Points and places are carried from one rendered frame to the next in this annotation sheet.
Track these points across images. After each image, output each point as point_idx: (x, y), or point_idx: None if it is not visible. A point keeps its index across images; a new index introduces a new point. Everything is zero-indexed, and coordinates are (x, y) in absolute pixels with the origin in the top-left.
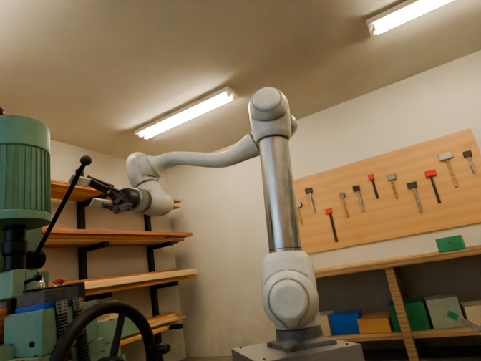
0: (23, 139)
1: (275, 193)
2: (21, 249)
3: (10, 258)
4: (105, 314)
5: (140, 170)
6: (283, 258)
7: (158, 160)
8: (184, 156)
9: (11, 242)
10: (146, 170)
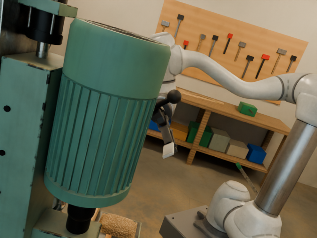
0: (156, 91)
1: (293, 176)
2: (95, 211)
3: (83, 223)
4: (127, 234)
5: (171, 67)
6: (274, 226)
7: (189, 61)
8: (215, 70)
9: (90, 208)
10: (176, 69)
